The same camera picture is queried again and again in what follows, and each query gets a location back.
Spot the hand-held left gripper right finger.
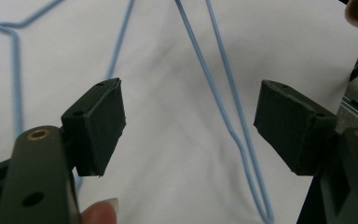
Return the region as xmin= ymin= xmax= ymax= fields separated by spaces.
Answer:
xmin=253 ymin=79 xmax=338 ymax=176

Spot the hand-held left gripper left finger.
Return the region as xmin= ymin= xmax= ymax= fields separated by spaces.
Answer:
xmin=61 ymin=77 xmax=128 ymax=177

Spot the blue wire hanger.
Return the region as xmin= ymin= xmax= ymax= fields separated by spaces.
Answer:
xmin=173 ymin=0 xmax=276 ymax=224
xmin=0 ymin=0 xmax=136 ymax=192

